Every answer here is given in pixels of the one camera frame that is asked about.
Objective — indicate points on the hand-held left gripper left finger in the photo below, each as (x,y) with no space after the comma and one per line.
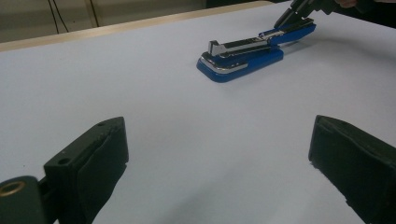
(93,161)

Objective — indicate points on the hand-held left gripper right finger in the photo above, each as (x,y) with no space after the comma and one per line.
(361,168)

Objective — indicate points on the blue stapler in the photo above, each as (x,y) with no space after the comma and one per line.
(246,53)

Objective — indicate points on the wooden table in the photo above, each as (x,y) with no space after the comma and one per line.
(93,30)

